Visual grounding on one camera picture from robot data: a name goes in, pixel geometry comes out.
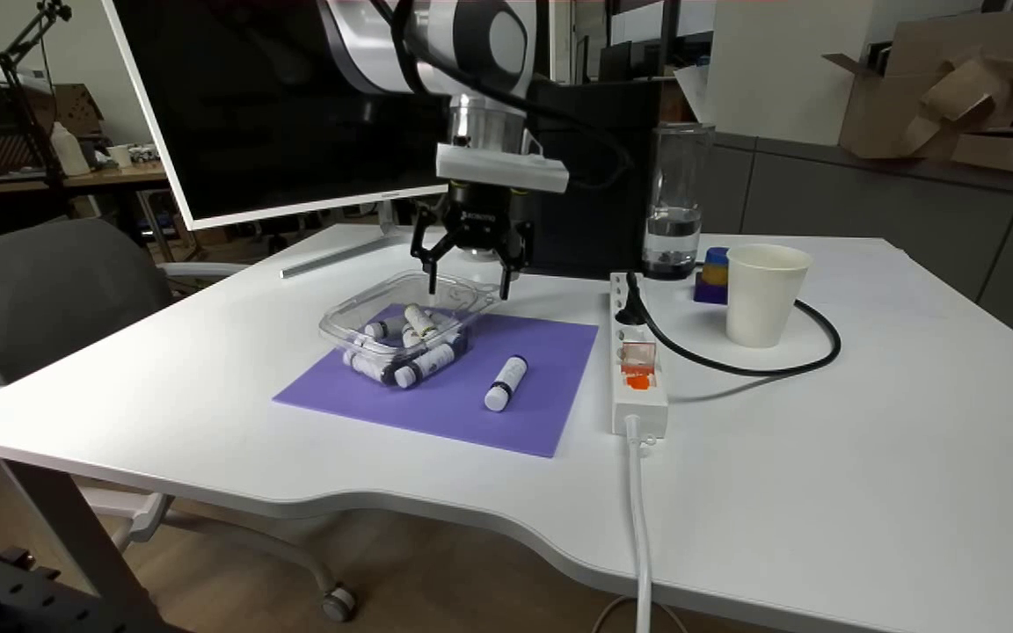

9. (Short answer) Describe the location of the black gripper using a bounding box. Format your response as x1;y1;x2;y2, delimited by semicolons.
409;188;534;301

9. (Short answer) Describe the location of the clear plastic container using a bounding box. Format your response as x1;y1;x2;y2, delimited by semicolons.
316;273;501;389

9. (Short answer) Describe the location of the black coffee machine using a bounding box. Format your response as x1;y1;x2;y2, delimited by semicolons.
504;75;665;283

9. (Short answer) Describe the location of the black power plug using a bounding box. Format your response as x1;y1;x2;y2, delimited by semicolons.
616;273;652;327

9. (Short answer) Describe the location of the purple mat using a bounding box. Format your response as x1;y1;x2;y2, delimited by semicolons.
272;306;602;460

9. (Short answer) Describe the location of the clear glass carafe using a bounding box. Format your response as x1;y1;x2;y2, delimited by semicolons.
639;120;715;283

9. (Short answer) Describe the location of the white power strip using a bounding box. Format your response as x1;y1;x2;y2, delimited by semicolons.
606;271;673;441

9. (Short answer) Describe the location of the small blue-capped bottle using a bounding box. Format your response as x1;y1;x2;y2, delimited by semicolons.
694;244;733;308

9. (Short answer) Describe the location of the white framed monitor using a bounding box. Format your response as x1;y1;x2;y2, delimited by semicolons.
100;0;556;283

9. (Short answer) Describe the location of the white paper cup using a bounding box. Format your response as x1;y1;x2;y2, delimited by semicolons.
725;239;816;351

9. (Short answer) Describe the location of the cream panel board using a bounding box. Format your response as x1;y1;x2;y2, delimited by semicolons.
703;0;888;151

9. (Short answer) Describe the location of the wooden desk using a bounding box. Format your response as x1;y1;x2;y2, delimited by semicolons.
0;82;170;239

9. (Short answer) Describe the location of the white bottle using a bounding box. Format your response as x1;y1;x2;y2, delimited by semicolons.
45;120;96;179

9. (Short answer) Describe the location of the grey office chair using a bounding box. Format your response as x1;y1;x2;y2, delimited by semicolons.
0;216;358;627

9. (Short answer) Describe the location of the cardboard box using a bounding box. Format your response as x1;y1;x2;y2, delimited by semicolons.
827;2;1013;179

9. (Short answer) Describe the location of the grey table leg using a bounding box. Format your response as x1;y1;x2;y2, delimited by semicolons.
0;460;167;633

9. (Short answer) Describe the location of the black perforated plate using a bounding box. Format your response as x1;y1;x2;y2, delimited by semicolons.
0;549;170;633

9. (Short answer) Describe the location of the black cable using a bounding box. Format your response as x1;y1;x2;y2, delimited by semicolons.
625;271;844;380

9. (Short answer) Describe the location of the white power cord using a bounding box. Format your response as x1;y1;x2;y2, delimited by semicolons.
622;414;663;633

